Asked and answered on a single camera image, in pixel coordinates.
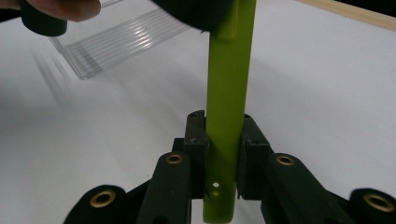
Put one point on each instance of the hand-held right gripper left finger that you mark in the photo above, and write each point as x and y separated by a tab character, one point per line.
196	168

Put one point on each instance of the green cartoon phone case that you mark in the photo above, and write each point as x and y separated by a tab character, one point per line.
227	93

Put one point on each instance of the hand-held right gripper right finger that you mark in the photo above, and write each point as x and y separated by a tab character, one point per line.
255	168

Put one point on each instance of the clear plastic tray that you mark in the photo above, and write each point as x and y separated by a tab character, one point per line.
118	46

